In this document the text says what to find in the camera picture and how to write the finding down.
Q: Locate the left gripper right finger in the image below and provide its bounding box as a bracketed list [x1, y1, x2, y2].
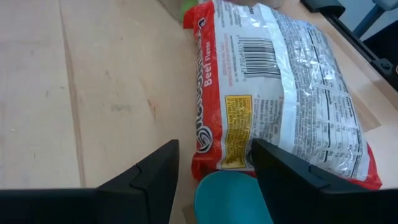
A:
[251, 138, 398, 224]

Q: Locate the red beef ramen pack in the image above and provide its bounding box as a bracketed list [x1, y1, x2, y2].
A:
[182, 0, 383, 191]

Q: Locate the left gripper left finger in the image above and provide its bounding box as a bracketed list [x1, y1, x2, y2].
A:
[0, 139, 180, 224]

